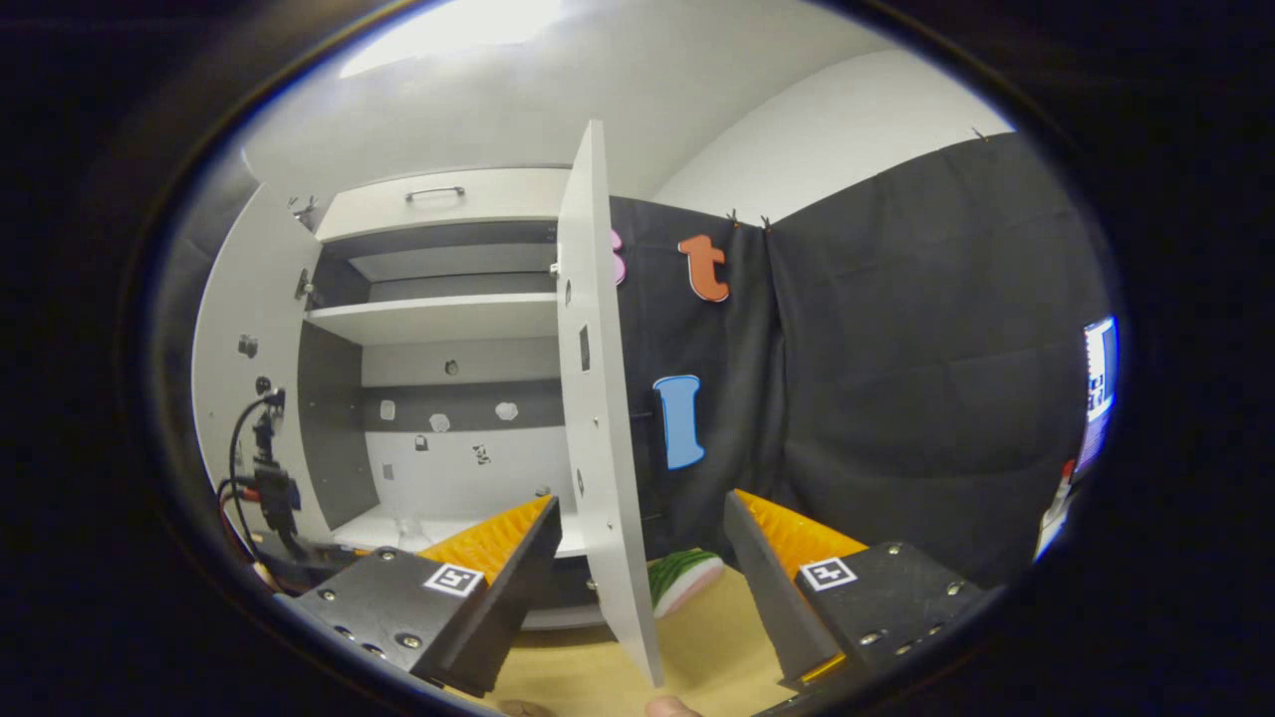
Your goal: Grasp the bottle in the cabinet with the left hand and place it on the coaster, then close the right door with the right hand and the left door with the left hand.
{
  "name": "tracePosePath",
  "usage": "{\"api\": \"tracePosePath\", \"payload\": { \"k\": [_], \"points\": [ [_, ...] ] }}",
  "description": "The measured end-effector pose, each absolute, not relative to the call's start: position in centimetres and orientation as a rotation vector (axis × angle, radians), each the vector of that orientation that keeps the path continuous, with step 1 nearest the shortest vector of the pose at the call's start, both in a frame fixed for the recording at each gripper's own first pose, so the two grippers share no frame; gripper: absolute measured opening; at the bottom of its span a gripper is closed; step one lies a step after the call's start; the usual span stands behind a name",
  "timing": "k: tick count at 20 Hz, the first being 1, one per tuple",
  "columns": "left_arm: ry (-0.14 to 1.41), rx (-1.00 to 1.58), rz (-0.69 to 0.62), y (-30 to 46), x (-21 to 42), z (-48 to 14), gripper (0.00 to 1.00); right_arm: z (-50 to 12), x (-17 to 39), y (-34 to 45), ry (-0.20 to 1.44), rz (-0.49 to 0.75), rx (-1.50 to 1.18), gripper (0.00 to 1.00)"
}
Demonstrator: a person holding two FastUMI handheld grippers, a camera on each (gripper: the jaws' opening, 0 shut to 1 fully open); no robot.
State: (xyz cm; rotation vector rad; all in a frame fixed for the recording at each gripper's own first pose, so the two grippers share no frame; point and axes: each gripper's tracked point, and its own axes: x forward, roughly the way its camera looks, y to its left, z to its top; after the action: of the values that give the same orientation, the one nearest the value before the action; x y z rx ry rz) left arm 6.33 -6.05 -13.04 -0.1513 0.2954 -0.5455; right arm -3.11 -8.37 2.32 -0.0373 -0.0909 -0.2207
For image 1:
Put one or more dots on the white cabinet drawer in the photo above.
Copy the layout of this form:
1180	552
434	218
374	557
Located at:
478	204

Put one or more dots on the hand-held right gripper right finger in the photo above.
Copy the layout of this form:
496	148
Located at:
772	588

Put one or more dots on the white cabinet shelf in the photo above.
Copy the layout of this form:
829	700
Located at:
438	319

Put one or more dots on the white grey cabinet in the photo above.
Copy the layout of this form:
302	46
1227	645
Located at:
458	468

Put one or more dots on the white cabinet door camera sticker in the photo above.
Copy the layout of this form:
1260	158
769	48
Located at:
224	329

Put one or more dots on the watermelon slice toy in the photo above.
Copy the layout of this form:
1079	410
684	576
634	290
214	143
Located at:
682	578

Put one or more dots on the white red object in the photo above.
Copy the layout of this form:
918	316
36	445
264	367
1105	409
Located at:
1056	518

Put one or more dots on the computer monitor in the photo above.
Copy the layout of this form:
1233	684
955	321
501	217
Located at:
1099	388

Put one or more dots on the metal door hinge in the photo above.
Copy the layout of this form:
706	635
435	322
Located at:
305	285

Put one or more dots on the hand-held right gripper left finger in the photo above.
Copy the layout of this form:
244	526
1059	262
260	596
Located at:
498	588

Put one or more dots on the black backdrop cloth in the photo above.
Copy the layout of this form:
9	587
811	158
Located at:
896	378

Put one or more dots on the white cabinet door calendar sticker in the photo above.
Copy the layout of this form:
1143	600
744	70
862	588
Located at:
598	398

